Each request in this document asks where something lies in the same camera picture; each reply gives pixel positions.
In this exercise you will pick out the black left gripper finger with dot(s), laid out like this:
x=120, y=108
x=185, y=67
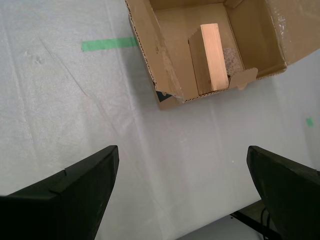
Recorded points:
x=62, y=212
x=290, y=200

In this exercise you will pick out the speckled granite rock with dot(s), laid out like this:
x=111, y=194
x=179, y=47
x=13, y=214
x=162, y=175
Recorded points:
x=232, y=62

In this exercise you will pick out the light wooden block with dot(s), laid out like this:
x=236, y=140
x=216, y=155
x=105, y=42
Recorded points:
x=215, y=57

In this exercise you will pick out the brown cardboard box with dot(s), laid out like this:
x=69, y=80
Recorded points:
x=250, y=37

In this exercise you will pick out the small green tape piece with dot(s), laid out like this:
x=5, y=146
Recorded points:
x=310, y=121

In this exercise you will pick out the white plastic table cover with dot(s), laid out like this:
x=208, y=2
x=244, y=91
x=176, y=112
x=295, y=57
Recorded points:
x=50, y=125

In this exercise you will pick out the long green tape strip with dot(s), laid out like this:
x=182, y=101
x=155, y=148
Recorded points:
x=107, y=44

